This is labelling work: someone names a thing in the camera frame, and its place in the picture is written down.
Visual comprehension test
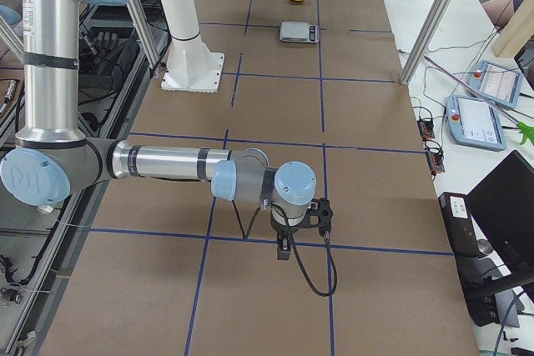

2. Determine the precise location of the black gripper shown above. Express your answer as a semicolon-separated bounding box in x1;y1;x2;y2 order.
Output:
270;205;309;260

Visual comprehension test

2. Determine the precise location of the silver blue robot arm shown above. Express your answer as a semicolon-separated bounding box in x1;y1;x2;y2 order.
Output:
1;0;316;259

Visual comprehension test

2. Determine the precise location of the lower orange circuit board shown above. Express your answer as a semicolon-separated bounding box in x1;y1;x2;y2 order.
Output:
424;141;445;176

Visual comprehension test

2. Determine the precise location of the orange circuit board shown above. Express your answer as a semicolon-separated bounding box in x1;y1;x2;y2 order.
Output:
417;118;435;141
424;141;445;176

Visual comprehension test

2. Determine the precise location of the upper orange circuit board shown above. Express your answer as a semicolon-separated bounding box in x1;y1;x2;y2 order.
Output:
417;118;435;141

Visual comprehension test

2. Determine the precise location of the black computer box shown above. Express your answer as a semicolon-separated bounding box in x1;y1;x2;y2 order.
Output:
438;192;520;328

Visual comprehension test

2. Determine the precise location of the silver electronic kitchen scale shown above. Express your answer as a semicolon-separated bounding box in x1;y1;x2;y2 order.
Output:
280;21;320;43

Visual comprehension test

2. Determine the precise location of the black monitor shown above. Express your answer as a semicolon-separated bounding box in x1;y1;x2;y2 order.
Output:
466;150;533;273

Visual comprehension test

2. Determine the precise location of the near blue teach pendant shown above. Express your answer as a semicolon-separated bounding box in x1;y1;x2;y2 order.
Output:
446;94;506;151

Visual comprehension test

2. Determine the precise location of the blue teach pendant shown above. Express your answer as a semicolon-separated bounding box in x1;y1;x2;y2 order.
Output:
446;94;506;151
469;60;523;108

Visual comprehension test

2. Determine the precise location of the far blue teach pendant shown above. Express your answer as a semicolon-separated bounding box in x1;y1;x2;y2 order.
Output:
469;60;523;108

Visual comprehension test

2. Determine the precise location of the wooden beam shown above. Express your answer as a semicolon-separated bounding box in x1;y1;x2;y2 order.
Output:
486;0;533;58

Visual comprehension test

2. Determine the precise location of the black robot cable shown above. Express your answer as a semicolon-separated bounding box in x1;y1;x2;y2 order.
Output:
231;201;338;298

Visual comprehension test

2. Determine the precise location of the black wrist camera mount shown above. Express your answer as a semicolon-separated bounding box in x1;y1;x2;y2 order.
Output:
306;198;333;243

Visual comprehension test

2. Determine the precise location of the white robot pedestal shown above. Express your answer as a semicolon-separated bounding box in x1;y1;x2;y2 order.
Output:
161;0;224;93

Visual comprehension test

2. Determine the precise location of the aluminium side frame rail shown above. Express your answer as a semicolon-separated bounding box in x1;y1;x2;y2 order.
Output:
0;26;172;356

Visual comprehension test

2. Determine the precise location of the aluminium frame post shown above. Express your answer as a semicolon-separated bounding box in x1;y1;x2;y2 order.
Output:
400;0;451;85

